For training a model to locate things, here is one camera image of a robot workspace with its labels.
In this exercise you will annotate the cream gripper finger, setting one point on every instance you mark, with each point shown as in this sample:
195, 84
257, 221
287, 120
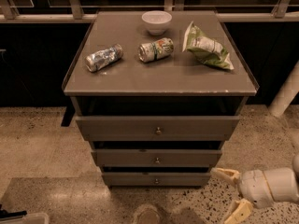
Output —
238, 212
228, 175

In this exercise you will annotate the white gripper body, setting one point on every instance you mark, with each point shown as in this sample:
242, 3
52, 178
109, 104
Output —
252, 188

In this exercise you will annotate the grey drawer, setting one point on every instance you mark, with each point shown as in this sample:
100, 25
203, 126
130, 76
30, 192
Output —
157, 128
156, 179
156, 157

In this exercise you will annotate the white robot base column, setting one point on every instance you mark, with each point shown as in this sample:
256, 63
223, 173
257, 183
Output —
286, 94

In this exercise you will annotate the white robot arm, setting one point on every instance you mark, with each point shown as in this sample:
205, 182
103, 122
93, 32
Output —
296, 165

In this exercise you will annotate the grey drawer cabinet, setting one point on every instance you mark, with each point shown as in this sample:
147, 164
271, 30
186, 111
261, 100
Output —
174, 86

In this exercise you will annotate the grey bottom drawer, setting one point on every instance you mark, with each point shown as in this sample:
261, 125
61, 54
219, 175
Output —
156, 179

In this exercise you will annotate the grey top drawer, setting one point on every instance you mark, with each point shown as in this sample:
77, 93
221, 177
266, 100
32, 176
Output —
157, 128

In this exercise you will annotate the green chip bag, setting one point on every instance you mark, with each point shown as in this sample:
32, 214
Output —
207, 51

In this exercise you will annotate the silver green orange can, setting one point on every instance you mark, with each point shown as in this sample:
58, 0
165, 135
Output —
154, 51

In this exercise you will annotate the white bowl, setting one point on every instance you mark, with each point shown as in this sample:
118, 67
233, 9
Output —
156, 21

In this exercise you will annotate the crushed silver blue can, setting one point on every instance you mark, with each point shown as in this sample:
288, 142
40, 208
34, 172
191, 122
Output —
102, 58

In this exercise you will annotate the metal window railing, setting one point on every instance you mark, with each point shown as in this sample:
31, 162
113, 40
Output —
85, 10

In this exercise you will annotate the black object bottom left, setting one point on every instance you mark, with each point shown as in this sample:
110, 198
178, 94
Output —
22, 217

